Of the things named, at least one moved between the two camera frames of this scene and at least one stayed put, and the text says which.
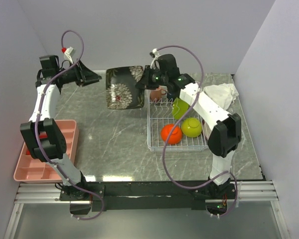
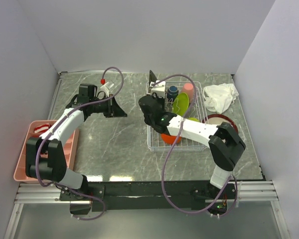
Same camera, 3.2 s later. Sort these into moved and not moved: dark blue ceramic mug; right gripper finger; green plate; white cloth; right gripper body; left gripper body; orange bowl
Moved: right gripper body; left gripper body; right gripper finger
Not moved: orange bowl; white cloth; green plate; dark blue ceramic mug
